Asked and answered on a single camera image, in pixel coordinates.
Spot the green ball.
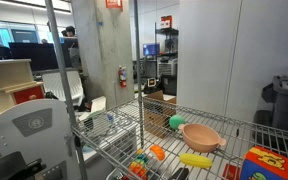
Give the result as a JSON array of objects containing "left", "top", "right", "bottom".
[{"left": 168, "top": 114, "right": 186, "bottom": 131}]

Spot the black flat object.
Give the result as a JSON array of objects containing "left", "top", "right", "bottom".
[{"left": 167, "top": 167, "right": 190, "bottom": 180}]

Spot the black device orange screen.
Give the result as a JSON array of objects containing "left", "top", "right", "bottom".
[{"left": 143, "top": 76, "right": 165, "bottom": 95}]

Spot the metal rack pole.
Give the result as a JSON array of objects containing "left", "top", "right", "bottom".
[
  {"left": 133, "top": 0, "right": 145, "bottom": 149},
  {"left": 44, "top": 0, "right": 89, "bottom": 180}
]

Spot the red fire extinguisher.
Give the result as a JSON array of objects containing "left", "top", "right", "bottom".
[{"left": 118, "top": 65, "right": 128, "bottom": 89}]

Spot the white vented unit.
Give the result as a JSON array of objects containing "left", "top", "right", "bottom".
[{"left": 157, "top": 58, "right": 179, "bottom": 77}]

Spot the cardboard box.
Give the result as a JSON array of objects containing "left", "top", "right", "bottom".
[{"left": 143, "top": 90, "right": 178, "bottom": 140}]

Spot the blue lit monitor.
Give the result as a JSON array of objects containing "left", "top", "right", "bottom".
[{"left": 142, "top": 42, "right": 161, "bottom": 57}]

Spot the white paper box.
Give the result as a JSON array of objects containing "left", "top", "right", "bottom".
[{"left": 90, "top": 95, "right": 108, "bottom": 114}]

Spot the white appliance under shelf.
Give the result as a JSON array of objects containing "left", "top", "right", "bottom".
[{"left": 79, "top": 112, "right": 142, "bottom": 165}]

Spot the black storage shelf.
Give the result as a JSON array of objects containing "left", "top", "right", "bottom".
[{"left": 154, "top": 22, "right": 180, "bottom": 97}]

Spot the red white poster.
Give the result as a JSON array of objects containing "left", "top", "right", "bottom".
[{"left": 160, "top": 15, "right": 173, "bottom": 30}]

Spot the rainbow stacking toy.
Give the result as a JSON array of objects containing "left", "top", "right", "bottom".
[{"left": 127, "top": 148, "right": 150, "bottom": 180}]

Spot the yellow toy corn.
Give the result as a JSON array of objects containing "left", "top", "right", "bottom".
[{"left": 179, "top": 153, "right": 214, "bottom": 169}]

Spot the white slatted chair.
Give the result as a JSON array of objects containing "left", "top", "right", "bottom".
[{"left": 41, "top": 69, "right": 85, "bottom": 108}]

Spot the person with dark hair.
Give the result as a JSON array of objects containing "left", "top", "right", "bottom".
[{"left": 60, "top": 25, "right": 82, "bottom": 69}]

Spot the black computer monitor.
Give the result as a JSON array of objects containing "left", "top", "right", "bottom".
[{"left": 8, "top": 42, "right": 74, "bottom": 73}]

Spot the white robot control box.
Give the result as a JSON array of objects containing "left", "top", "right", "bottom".
[{"left": 0, "top": 98, "right": 82, "bottom": 180}]

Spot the wooden toy cabinet red drawer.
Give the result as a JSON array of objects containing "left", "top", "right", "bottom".
[{"left": 0, "top": 58, "right": 46, "bottom": 116}]

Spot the colourful plush cube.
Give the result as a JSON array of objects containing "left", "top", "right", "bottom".
[{"left": 239, "top": 145, "right": 288, "bottom": 180}]

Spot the pink bowl with handles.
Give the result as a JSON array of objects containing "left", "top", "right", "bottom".
[{"left": 178, "top": 123, "right": 227, "bottom": 154}]

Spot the metal wire shelf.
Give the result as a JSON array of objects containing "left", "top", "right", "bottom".
[{"left": 71, "top": 96, "right": 288, "bottom": 180}]

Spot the red wall sign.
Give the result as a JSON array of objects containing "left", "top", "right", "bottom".
[{"left": 105, "top": 0, "right": 124, "bottom": 10}]

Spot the black clamp bracket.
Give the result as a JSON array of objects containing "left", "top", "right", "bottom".
[{"left": 0, "top": 151, "right": 48, "bottom": 180}]

